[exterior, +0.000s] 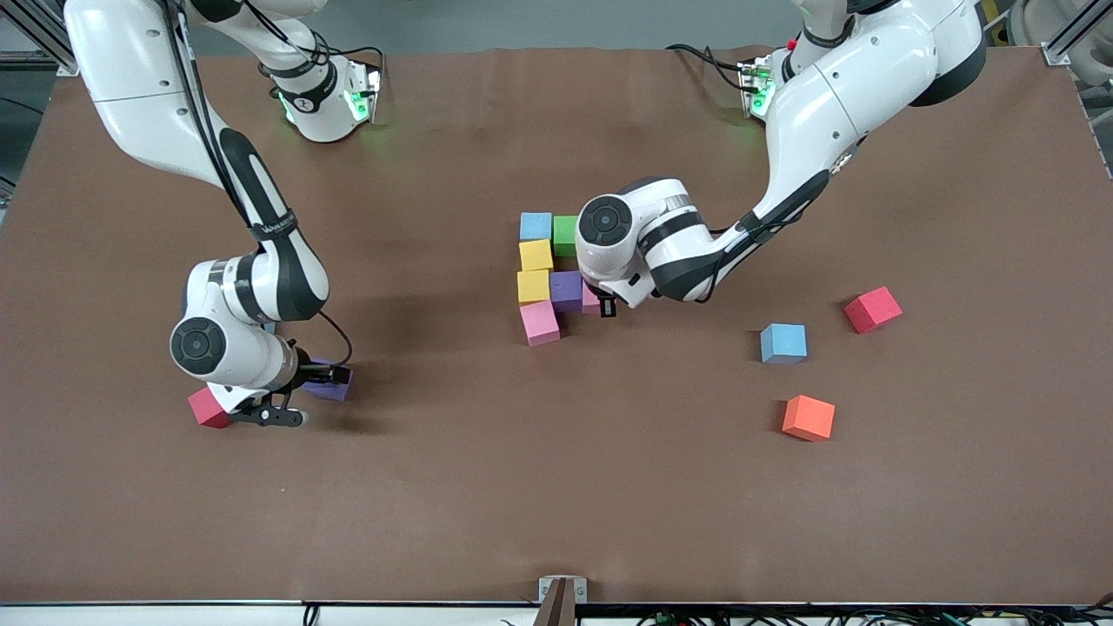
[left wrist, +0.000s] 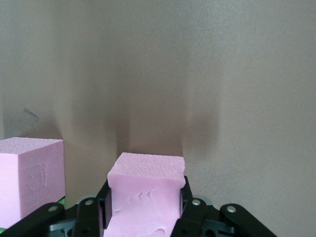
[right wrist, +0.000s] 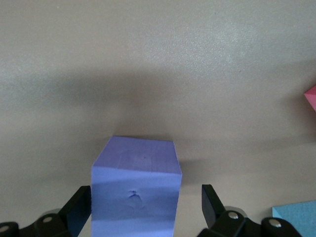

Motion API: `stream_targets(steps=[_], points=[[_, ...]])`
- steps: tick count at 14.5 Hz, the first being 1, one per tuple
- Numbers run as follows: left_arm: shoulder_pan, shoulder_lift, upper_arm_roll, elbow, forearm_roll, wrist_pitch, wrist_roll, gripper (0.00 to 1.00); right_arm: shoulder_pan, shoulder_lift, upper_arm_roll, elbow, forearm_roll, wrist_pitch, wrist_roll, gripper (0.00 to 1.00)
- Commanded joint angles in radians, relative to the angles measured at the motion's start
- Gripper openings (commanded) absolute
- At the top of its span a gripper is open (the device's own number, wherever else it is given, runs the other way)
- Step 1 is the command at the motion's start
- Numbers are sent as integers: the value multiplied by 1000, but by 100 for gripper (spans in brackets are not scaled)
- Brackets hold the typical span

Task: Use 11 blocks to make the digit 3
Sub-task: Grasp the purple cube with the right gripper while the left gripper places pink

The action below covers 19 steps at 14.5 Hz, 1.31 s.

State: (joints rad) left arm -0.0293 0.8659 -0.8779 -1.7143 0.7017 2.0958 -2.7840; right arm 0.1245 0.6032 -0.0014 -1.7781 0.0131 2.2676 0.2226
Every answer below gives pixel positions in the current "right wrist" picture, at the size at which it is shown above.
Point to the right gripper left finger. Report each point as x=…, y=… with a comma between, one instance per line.
x=74, y=214

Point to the purple foam cube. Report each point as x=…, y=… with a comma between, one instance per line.
x=135, y=192

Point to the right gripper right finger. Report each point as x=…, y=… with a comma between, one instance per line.
x=213, y=212

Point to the large table mat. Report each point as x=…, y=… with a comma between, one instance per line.
x=158, y=61

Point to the red foam cube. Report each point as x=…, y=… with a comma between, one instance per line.
x=311, y=97

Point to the light blue foam cube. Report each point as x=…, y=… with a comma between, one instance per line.
x=296, y=219

